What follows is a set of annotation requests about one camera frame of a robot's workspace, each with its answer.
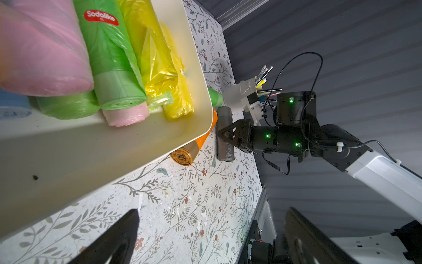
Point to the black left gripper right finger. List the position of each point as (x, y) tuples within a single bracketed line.
[(308, 245)]

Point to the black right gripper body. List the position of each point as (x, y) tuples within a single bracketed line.
[(282, 139)]

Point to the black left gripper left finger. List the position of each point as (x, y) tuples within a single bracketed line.
[(116, 245)]

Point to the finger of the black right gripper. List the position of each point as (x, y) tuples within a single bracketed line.
[(232, 133)]

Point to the orange trash bag roll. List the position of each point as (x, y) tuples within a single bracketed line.
[(186, 155)]

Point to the yellow trash bag roll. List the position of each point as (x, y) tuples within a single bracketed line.
[(153, 56), (182, 100)]

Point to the green labelled trash bag roll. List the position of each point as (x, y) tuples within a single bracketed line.
[(117, 79)]

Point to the light green trash bag roll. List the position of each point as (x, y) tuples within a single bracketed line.
[(69, 107), (154, 103)]

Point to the white blue trash bag roll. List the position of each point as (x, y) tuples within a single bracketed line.
[(14, 106)]

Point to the pink trash bag roll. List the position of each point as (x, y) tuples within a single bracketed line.
[(127, 116), (43, 52)]

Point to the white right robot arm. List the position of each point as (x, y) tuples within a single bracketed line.
[(379, 171)]

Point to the cream storage box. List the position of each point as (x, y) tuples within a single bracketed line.
[(48, 164)]

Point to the white pen cup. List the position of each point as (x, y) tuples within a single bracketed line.
[(241, 96)]

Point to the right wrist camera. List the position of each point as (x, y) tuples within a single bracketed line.
[(254, 107)]

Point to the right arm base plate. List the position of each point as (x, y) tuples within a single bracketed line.
[(256, 251)]

